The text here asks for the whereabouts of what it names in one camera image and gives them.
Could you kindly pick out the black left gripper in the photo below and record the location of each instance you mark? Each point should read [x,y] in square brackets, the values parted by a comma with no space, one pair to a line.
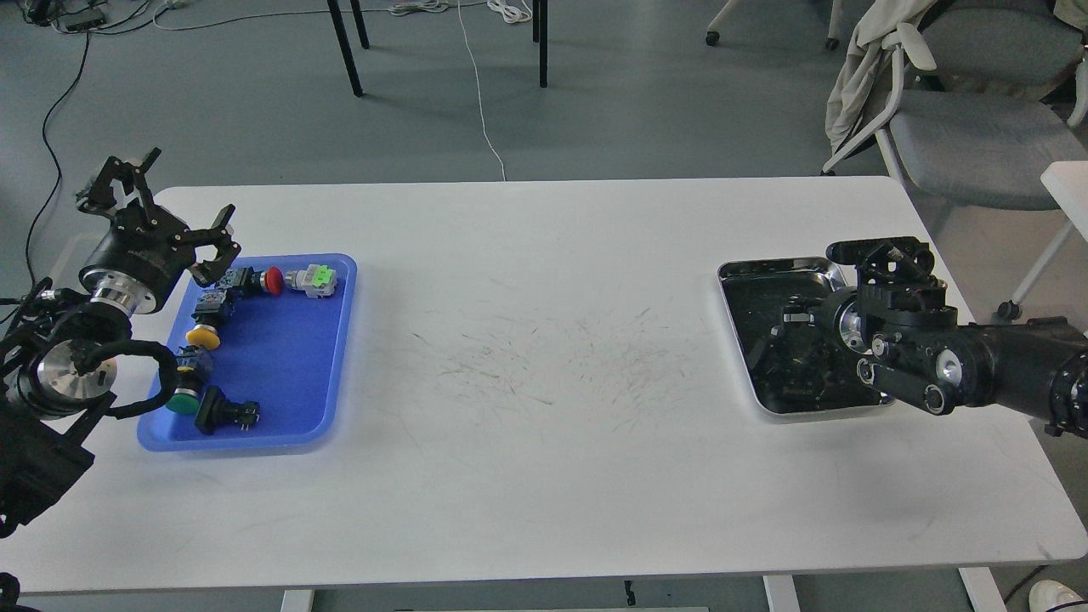
[150,252]

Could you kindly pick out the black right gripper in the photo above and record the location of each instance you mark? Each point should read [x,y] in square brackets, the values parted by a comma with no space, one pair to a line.
[894,275]

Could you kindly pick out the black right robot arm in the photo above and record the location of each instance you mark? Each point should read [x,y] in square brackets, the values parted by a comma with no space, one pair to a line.
[912,347]

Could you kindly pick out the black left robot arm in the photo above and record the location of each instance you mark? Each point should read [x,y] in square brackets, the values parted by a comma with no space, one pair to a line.
[69,356]

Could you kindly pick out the silver metal tray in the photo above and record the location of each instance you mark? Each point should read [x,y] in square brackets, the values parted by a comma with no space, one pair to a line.
[793,368]

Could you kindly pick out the blue plastic tray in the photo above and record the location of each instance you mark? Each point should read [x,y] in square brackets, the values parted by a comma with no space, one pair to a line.
[284,353]

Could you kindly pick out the white side table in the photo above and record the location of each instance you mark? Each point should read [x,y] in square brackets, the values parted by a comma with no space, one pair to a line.
[1067,184]

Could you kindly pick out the grey office chair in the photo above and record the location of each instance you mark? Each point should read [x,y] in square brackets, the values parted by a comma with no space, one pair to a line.
[975,102]

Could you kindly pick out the beige jacket on chair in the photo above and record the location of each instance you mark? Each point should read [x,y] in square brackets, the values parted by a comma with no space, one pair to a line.
[863,61]

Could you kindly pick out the black table leg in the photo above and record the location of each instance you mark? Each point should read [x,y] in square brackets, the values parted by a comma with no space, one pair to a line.
[539,9]
[345,49]

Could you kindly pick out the white shoe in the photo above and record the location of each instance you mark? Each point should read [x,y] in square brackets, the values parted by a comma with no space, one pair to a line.
[1050,595]

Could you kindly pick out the black table leg right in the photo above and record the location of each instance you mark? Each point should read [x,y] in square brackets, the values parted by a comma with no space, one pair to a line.
[539,9]

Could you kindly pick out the yellow push button switch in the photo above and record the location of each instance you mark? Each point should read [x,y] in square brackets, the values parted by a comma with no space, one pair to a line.
[213,310]

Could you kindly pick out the red push button switch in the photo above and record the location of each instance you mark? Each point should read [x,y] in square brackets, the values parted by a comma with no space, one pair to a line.
[244,282]

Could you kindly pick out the green push button switch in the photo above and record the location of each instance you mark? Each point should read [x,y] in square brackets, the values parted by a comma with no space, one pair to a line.
[195,366]

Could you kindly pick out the green grey switch part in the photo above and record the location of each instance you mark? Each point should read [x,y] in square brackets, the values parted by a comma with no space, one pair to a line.
[316,281]

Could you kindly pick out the black square button switch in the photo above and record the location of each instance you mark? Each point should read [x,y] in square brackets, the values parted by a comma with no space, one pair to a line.
[217,411]

